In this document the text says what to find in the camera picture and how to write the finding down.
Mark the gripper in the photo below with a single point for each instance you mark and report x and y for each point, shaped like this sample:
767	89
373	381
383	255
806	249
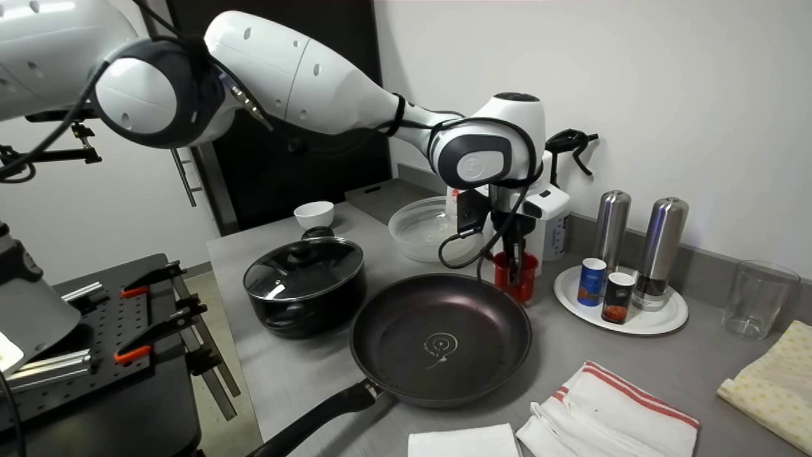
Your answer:
507	227

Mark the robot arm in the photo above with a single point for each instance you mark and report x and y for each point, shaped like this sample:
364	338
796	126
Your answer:
330	82

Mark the red mug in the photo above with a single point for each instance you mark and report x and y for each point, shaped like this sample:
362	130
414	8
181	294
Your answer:
528	279

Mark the white perforated utensil holder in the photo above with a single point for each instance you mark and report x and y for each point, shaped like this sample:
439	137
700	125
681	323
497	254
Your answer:
556	238

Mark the blue spice can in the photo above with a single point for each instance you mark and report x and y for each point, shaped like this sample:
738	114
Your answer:
591	282

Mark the white bottle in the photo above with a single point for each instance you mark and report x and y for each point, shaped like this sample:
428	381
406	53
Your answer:
451	202

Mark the steel grinder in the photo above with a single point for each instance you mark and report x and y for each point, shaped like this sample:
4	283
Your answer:
612	225
660	254

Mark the clear plastic bowl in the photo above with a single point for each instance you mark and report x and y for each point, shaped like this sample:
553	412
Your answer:
419	231

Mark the dark spice can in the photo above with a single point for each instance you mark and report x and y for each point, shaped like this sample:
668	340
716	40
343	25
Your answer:
618	298

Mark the black frying pan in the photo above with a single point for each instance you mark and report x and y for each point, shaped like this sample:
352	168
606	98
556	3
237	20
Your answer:
444	343

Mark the grey tray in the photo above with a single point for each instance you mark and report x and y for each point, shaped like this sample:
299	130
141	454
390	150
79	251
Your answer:
387	197

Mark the white plate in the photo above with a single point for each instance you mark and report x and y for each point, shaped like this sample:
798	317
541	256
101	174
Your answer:
660	320

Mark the white red-striped towel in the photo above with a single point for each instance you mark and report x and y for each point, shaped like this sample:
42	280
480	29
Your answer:
609	412

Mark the white paper napkin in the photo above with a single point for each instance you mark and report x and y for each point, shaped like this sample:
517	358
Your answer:
463	442

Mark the small white bowl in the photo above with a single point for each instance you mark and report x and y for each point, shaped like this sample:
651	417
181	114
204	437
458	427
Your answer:
314	214

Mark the black cooking pot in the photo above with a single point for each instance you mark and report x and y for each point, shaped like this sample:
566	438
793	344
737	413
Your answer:
311	304

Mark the glass pot lid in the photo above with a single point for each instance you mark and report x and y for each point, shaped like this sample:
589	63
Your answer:
304	266

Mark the black door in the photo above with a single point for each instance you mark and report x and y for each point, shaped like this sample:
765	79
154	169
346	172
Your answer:
298	165

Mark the clear drinking glass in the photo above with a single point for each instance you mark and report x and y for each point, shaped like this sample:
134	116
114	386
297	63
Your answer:
758	298

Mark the yellow cloth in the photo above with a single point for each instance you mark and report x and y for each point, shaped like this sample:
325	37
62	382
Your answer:
774	381

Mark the black clamp with orange grip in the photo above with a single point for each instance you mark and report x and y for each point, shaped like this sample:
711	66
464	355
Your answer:
158	333
149	280

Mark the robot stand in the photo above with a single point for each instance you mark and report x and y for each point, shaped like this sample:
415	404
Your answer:
127	381

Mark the aluminium profile bar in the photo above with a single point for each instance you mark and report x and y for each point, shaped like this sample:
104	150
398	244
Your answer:
82	292
51	371

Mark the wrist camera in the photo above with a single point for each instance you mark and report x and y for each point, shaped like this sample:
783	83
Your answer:
471	209

